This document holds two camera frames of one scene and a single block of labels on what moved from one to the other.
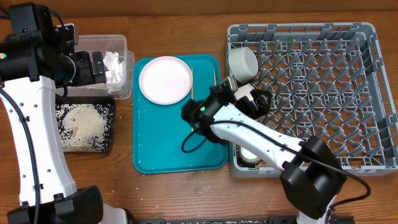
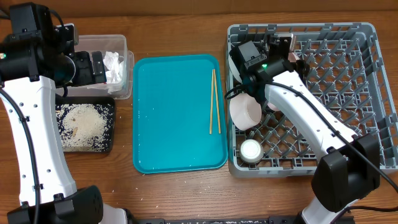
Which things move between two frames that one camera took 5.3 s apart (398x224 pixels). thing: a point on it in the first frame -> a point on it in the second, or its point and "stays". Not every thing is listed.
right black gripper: x=262 y=104 -> x=300 y=65
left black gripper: x=87 y=76 stays
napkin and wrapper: x=114 y=73 stays
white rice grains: x=84 y=127 stays
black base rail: x=233 y=220 stays
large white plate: x=165 y=80 -> x=293 y=56
